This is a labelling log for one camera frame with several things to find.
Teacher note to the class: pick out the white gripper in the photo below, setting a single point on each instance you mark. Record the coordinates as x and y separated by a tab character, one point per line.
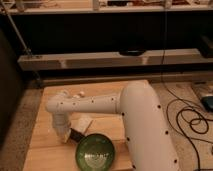
62	126

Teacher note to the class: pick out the black eraser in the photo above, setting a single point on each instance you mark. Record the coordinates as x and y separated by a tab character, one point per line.
76	136

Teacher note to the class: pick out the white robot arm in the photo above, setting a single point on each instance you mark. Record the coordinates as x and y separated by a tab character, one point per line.
148	139

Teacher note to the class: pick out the green glass bowl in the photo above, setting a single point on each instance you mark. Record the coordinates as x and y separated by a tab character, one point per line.
95	152

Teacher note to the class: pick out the white wooden shelf unit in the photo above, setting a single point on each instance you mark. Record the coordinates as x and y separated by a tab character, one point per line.
88	44

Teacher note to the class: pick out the black bowl on shelf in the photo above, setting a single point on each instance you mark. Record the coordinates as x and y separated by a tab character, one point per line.
132	52

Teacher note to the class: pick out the metal tripod leg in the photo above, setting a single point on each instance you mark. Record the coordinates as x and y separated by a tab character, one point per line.
26	49

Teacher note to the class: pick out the teal box on floor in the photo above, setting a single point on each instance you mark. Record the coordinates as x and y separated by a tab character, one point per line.
208	103

